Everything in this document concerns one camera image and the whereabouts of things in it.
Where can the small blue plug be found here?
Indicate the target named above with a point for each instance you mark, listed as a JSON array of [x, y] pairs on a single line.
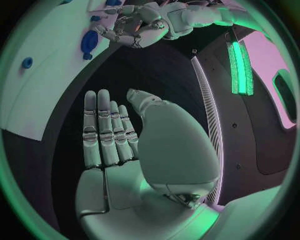
[[95, 18]]

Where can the blue peg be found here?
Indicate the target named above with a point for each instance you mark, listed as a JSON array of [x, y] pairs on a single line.
[[27, 62]]

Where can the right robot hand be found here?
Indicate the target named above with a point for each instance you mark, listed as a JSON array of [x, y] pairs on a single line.
[[168, 150]]

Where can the blue cylinder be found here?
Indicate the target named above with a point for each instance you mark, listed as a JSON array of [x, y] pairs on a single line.
[[113, 2]]

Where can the white task board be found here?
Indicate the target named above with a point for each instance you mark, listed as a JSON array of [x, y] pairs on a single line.
[[46, 56]]

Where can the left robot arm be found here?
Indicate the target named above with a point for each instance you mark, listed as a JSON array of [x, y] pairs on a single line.
[[194, 16]]

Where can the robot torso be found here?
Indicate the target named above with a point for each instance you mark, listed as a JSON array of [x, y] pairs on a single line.
[[236, 140]]

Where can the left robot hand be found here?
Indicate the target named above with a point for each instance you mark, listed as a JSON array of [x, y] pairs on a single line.
[[145, 35]]

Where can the glowing light bar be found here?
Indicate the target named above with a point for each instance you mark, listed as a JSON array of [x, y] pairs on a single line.
[[240, 71]]

